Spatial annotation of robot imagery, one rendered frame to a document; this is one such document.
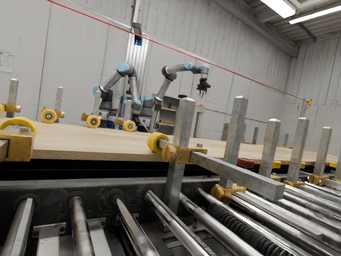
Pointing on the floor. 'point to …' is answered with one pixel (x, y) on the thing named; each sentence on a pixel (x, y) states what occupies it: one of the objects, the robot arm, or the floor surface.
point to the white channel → (305, 4)
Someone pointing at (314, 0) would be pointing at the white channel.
